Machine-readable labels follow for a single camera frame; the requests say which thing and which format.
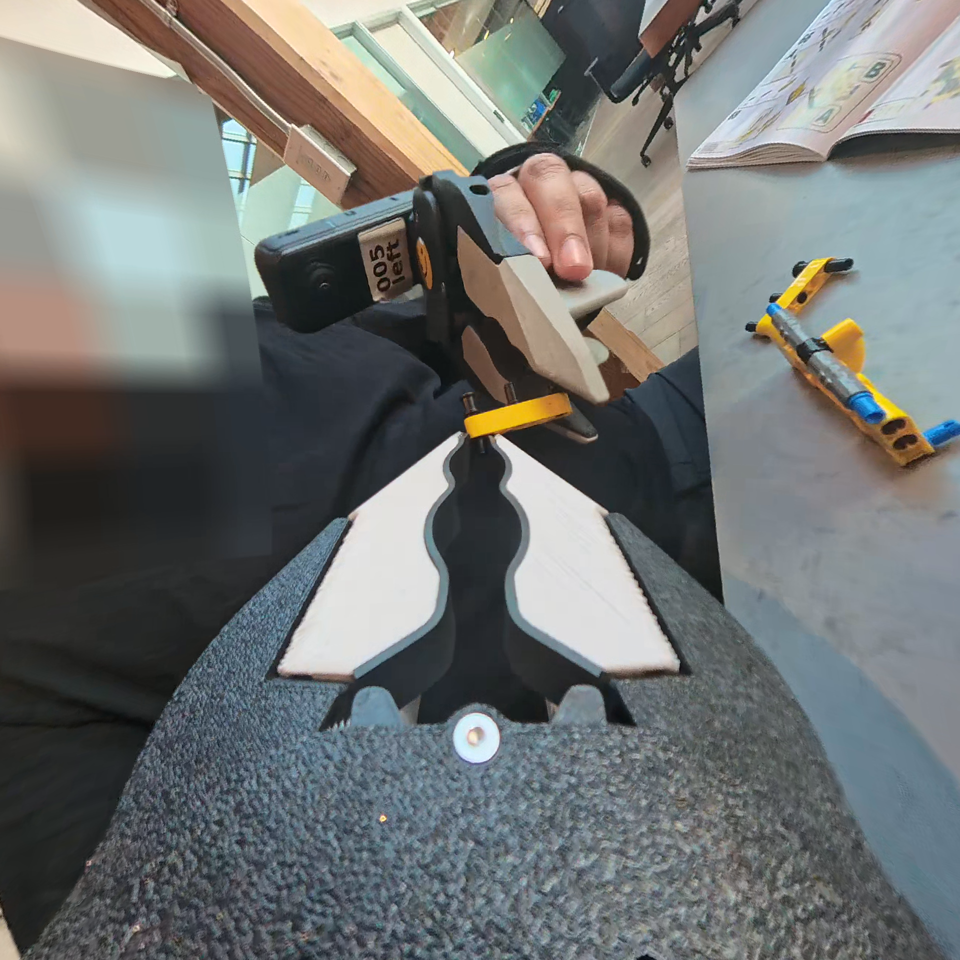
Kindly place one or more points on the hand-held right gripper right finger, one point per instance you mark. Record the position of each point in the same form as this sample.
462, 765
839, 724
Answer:
592, 592

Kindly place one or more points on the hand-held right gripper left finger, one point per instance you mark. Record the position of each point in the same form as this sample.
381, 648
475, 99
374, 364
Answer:
367, 592

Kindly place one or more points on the metal beam bracket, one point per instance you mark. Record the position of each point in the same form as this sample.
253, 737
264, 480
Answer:
319, 161

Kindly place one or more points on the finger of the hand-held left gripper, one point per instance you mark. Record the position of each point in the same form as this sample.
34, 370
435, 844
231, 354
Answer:
540, 315
487, 360

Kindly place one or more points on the brick instruction booklet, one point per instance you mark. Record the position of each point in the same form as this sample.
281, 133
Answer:
862, 75

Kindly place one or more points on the person's black clothing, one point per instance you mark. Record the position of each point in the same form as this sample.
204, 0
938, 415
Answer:
360, 420

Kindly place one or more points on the person's left hand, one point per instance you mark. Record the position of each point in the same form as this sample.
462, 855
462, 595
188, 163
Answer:
562, 217

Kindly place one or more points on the yellow panel with grey axle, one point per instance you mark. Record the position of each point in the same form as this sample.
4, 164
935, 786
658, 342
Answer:
825, 360

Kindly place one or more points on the wooden ceiling beam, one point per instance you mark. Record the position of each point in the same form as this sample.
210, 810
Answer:
300, 82

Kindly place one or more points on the black office chair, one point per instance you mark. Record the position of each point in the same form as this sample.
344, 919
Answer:
637, 75

